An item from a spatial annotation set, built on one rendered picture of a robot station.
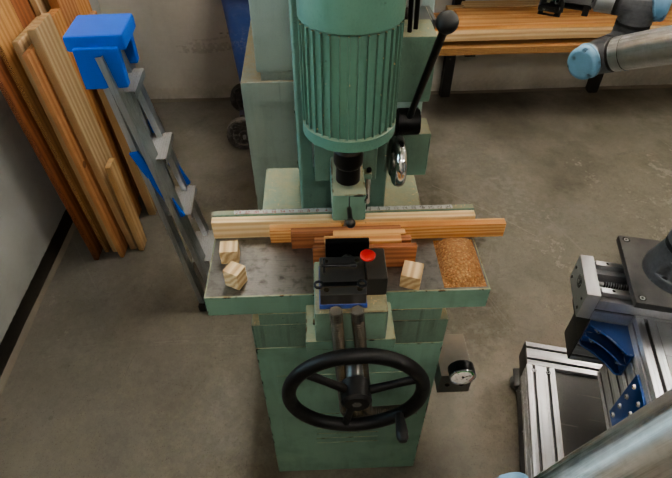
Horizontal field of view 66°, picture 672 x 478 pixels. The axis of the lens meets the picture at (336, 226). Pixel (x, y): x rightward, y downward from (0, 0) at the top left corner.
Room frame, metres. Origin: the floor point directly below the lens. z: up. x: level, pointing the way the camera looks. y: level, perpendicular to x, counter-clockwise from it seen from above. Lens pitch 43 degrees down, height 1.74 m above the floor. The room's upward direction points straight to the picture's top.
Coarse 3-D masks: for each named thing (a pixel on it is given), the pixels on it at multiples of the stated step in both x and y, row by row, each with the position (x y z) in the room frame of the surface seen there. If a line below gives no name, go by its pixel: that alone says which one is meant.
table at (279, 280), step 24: (216, 240) 0.85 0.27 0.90; (240, 240) 0.85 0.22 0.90; (264, 240) 0.85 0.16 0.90; (432, 240) 0.84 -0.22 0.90; (216, 264) 0.77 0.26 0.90; (264, 264) 0.77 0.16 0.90; (288, 264) 0.77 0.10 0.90; (312, 264) 0.77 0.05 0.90; (432, 264) 0.77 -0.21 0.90; (480, 264) 0.77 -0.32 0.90; (216, 288) 0.70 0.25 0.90; (264, 288) 0.70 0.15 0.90; (288, 288) 0.70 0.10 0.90; (312, 288) 0.70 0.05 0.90; (408, 288) 0.70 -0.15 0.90; (432, 288) 0.70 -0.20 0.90; (456, 288) 0.70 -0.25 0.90; (480, 288) 0.70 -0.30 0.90; (216, 312) 0.68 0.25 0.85; (240, 312) 0.68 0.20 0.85; (264, 312) 0.68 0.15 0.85; (288, 312) 0.68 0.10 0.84; (312, 312) 0.66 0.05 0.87; (312, 336) 0.60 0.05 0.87
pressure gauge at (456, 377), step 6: (462, 360) 0.66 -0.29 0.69; (450, 366) 0.65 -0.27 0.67; (456, 366) 0.65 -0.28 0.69; (462, 366) 0.64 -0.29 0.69; (468, 366) 0.65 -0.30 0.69; (450, 372) 0.64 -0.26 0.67; (456, 372) 0.63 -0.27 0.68; (462, 372) 0.64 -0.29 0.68; (468, 372) 0.64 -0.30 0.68; (474, 372) 0.64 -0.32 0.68; (450, 378) 0.63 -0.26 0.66; (456, 378) 0.64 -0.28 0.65; (468, 378) 0.64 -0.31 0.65; (474, 378) 0.63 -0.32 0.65
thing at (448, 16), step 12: (444, 12) 0.78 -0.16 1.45; (444, 24) 0.76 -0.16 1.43; (456, 24) 0.77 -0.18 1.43; (444, 36) 0.79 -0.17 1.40; (432, 48) 0.82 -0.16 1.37; (432, 60) 0.83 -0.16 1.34; (420, 84) 0.89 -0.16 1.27; (420, 96) 0.91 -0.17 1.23; (408, 108) 1.00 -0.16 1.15; (396, 120) 1.00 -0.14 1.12; (408, 120) 0.97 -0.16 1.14; (420, 120) 0.98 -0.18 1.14; (396, 132) 0.98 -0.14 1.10; (408, 132) 0.97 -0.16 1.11
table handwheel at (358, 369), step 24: (312, 360) 0.51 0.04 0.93; (336, 360) 0.50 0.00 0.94; (360, 360) 0.50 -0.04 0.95; (384, 360) 0.50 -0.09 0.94; (408, 360) 0.52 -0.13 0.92; (288, 384) 0.50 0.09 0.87; (336, 384) 0.51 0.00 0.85; (360, 384) 0.52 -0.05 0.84; (384, 384) 0.52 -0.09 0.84; (408, 384) 0.51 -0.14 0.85; (288, 408) 0.50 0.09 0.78; (360, 408) 0.49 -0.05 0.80; (408, 408) 0.51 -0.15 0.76
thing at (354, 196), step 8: (360, 176) 0.87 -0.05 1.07; (336, 184) 0.84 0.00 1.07; (360, 184) 0.84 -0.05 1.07; (336, 192) 0.81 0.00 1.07; (344, 192) 0.81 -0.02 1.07; (352, 192) 0.81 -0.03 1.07; (360, 192) 0.81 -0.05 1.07; (336, 200) 0.80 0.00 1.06; (344, 200) 0.80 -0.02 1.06; (352, 200) 0.80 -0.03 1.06; (360, 200) 0.80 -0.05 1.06; (336, 208) 0.80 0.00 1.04; (344, 208) 0.80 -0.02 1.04; (352, 208) 0.80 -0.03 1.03; (360, 208) 0.80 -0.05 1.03; (336, 216) 0.80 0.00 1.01; (344, 216) 0.80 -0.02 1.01; (352, 216) 0.80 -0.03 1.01; (360, 216) 0.80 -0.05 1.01
